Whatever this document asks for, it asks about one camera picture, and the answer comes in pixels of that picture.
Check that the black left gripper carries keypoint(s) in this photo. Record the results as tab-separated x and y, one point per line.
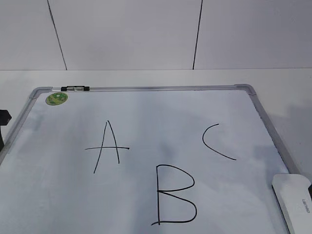
5	117

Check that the white board eraser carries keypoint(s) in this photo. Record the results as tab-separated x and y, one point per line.
291	191

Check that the white board with grey frame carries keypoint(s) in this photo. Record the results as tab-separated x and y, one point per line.
146	160

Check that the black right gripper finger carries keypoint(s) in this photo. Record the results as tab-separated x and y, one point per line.
310	190

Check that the round green sticker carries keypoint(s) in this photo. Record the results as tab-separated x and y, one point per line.
55	99

